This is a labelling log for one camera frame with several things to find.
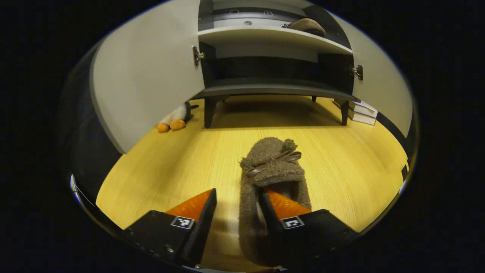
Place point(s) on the penguin plush toy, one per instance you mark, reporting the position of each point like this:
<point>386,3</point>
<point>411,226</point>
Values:
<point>178,113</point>

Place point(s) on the brown fluffy shoe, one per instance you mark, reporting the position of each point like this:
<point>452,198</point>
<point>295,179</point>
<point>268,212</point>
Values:
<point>308,25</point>
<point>265,146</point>

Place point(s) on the metal door hinge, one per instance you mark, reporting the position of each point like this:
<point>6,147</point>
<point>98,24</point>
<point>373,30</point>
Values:
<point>197,56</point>
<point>357,72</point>

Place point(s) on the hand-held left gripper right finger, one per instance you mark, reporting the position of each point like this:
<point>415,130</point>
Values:
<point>272,218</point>

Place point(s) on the grey shoe cabinet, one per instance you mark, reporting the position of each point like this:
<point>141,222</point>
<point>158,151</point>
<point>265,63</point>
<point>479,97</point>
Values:
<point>273,68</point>

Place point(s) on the grey shoe cabinet door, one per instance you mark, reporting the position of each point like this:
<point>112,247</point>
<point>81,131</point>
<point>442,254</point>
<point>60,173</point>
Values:
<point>386,87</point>
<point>151,76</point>

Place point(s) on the white cabinet shelf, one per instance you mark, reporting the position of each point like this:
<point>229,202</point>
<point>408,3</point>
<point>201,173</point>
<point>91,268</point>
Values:
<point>265,36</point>

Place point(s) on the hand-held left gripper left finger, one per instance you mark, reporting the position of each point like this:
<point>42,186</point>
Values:
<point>202,227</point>

